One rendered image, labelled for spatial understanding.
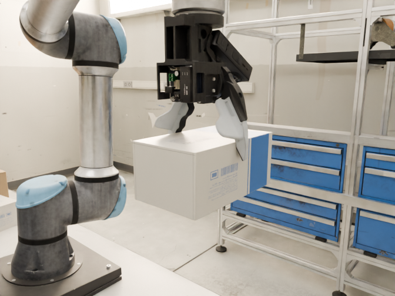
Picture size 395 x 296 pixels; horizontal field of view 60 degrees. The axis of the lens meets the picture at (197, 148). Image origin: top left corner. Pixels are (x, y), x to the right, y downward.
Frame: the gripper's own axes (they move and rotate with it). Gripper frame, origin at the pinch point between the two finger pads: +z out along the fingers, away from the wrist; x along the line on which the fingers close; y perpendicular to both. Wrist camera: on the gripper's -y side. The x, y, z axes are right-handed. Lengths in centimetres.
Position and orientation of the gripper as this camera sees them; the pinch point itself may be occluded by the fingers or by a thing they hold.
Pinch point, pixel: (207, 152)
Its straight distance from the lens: 53.6
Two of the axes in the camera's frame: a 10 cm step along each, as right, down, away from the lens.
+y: -6.4, 1.7, -7.5
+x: 7.7, 1.4, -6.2
